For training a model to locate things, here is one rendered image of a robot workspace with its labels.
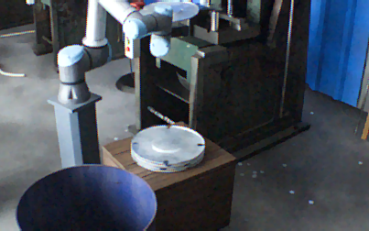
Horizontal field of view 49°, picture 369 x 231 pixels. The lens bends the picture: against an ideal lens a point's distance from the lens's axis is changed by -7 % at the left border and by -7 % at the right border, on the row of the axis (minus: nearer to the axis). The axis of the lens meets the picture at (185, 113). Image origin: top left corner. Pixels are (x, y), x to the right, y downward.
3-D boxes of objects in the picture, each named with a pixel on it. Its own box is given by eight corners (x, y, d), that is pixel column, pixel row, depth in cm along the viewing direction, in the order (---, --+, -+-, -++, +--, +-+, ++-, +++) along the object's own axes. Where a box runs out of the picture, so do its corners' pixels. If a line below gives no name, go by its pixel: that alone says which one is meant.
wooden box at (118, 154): (152, 261, 165) (149, 192, 149) (108, 210, 193) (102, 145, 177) (230, 225, 186) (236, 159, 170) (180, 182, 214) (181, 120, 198)
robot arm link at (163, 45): (171, 38, 162) (169, 60, 166) (171, 29, 171) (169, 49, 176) (150, 37, 162) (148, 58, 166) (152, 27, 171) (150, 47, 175)
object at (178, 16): (156, -1, 220) (156, -2, 220) (208, 4, 209) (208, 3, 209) (127, 20, 199) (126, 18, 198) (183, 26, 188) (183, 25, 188)
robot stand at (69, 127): (81, 194, 203) (71, 110, 182) (58, 179, 212) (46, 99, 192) (108, 177, 216) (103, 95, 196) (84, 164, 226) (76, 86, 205)
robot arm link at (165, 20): (159, 12, 154) (157, 39, 159) (178, 6, 162) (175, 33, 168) (143, 6, 158) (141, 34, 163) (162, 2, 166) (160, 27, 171)
